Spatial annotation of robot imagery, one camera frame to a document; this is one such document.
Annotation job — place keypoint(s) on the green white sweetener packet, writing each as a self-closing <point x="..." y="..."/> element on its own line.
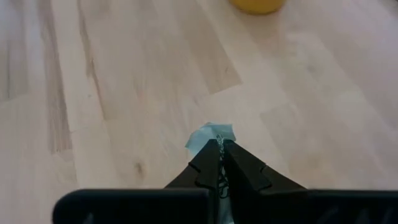
<point x="208" y="132"/>

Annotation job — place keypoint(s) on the yellow ceramic mug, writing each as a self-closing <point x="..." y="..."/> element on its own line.
<point x="256" y="6"/>

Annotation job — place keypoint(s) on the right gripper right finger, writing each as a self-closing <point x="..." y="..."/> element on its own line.
<point x="280" y="205"/>

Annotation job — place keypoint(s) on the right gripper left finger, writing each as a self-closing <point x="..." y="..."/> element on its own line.
<point x="155" y="205"/>

